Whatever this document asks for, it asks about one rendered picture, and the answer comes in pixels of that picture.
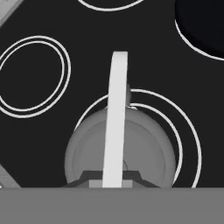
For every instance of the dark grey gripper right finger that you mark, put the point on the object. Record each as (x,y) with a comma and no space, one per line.
(134,178)

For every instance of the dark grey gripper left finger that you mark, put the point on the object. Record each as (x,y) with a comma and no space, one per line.
(87,178)

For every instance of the black glass hob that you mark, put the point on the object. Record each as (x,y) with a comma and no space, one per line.
(87,73)

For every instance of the black pan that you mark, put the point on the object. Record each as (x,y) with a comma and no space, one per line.
(204,26)

